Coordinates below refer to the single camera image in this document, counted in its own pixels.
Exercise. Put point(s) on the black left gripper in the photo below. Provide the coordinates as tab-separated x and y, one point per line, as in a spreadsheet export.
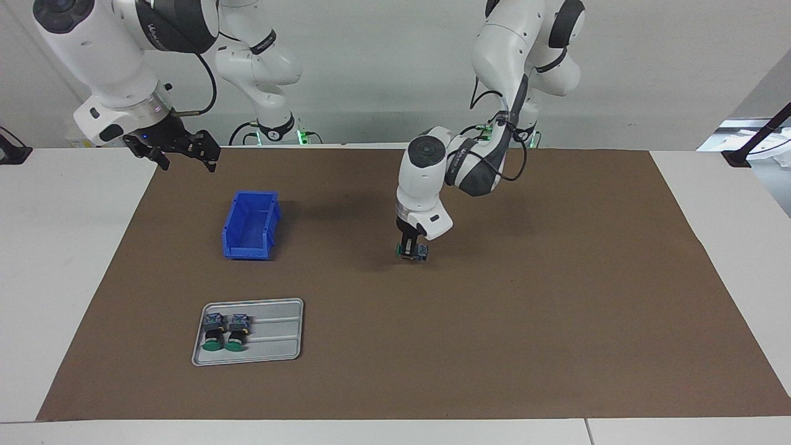
411	230

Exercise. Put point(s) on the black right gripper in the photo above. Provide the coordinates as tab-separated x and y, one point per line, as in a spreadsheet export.
164	136

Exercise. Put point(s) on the green push button switch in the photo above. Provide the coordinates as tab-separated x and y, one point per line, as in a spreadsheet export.
412	253
214	330
236	330

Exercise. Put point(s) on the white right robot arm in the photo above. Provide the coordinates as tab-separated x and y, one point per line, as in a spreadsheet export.
99	55

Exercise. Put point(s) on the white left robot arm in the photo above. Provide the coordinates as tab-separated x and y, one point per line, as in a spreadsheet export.
426	185

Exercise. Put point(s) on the brown table mat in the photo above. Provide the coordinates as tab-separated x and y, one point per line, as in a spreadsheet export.
432	340

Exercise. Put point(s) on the blue plastic bin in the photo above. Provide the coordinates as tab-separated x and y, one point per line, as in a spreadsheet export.
250	222

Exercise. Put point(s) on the silver metal tray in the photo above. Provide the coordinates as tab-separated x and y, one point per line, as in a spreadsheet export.
278	337

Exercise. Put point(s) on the black table clamp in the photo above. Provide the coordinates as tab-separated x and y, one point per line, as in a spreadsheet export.
15	154

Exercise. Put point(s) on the black slanted stand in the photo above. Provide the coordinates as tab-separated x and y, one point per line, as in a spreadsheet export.
738	157

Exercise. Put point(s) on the white background object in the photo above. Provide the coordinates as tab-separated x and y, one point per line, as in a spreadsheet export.
777	153

